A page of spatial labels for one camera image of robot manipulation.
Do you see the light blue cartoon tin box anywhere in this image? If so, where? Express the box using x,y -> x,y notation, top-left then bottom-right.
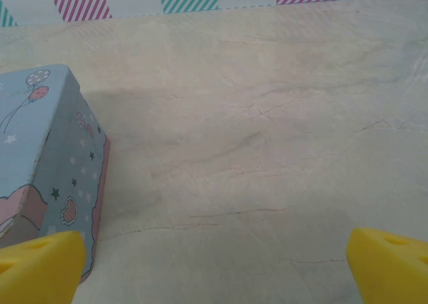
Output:
0,63 -> 111,283

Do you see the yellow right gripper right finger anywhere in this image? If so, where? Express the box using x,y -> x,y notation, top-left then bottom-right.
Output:
346,227 -> 428,304

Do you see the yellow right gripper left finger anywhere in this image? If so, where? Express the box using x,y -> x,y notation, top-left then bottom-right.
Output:
0,230 -> 87,304

